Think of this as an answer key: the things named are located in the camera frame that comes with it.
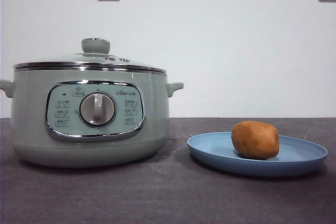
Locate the blue round plate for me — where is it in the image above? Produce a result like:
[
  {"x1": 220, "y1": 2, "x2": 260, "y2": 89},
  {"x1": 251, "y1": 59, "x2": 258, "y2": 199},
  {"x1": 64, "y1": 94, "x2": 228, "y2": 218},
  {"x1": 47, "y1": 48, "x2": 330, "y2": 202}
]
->
[{"x1": 187, "y1": 131, "x2": 328, "y2": 177}]

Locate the grey steamer control dial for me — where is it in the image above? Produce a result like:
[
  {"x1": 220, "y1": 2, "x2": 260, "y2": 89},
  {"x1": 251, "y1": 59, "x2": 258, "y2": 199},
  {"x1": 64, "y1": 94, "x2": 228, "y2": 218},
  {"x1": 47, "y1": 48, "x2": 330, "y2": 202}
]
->
[{"x1": 79, "y1": 92, "x2": 117, "y2": 126}]

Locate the pale green electric steamer pot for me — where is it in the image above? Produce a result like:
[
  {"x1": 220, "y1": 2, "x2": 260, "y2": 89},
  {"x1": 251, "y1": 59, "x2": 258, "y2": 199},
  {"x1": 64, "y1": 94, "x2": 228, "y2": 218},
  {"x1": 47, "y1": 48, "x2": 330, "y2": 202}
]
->
[{"x1": 0, "y1": 68, "x2": 184, "y2": 168}]

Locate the brown potato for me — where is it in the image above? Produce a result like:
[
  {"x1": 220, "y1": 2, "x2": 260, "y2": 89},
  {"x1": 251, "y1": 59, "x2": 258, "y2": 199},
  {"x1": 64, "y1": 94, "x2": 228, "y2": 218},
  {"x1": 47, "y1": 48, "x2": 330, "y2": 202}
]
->
[{"x1": 230, "y1": 121, "x2": 280, "y2": 160}]

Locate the glass lid with green knob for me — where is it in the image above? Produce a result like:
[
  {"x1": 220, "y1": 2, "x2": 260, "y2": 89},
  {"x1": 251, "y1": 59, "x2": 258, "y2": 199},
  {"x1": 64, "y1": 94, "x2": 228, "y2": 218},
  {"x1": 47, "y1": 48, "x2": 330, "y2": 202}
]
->
[{"x1": 13, "y1": 37, "x2": 167, "y2": 74}]

